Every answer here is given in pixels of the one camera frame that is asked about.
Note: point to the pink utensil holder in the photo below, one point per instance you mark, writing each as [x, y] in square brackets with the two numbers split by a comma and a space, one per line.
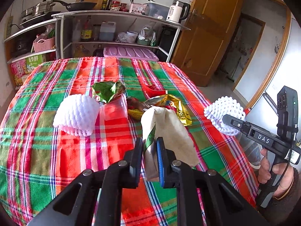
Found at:
[137, 8]

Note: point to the white plastic jug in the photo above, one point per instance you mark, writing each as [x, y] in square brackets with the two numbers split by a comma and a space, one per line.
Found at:
[107, 31]

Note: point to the gold snack wrapper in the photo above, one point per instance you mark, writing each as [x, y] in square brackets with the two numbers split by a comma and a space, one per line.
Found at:
[166, 101]

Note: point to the yellow label sauce bottle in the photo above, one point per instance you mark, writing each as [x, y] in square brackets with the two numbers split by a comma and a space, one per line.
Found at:
[86, 32]

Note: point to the clear plastic cup red lid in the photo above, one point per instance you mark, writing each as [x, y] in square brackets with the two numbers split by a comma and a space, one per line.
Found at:
[116, 109]

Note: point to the white foam fruit net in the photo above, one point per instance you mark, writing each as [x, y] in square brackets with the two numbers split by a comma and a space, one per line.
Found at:
[77, 115]

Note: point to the green and pink carton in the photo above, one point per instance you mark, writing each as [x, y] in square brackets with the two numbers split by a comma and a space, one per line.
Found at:
[23, 67]

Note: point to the wooden door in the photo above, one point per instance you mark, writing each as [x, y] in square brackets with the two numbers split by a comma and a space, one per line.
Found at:
[210, 27]

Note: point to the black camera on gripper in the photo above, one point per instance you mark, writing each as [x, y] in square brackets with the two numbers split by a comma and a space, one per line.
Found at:
[287, 110]

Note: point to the red snack wrapper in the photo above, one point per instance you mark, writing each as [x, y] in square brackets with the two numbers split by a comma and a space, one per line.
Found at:
[151, 91]

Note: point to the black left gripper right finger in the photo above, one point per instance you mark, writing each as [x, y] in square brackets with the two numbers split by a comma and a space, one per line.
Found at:
[167, 177]

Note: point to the clear plastic container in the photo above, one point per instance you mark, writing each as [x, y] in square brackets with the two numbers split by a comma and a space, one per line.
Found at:
[156, 10]

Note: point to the pink lidded storage box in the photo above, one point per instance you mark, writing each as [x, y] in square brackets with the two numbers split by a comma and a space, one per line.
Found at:
[130, 53]

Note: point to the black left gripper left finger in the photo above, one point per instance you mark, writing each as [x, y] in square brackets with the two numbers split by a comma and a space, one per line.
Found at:
[131, 172]

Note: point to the black frying pan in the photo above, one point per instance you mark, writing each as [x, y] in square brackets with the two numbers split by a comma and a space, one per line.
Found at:
[76, 6]

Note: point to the white electric kettle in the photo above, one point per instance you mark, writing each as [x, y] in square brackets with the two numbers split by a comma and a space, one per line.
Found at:
[178, 11]

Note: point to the white kitchen shelf unit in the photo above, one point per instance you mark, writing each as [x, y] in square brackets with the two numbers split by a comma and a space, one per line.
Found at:
[132, 30]

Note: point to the green snack wrapper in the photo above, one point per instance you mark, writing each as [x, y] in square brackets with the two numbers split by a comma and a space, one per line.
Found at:
[107, 91]

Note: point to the steel pot with lid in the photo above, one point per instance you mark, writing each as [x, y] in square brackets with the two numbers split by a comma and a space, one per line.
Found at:
[43, 6]

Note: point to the pink woven basket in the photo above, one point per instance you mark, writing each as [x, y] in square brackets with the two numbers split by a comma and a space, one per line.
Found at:
[44, 44]

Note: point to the beige paper bag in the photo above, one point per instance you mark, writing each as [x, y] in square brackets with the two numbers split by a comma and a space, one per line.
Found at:
[162, 122]

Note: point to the brown snack wrapper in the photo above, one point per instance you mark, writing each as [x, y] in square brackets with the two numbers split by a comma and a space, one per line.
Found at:
[135, 104]

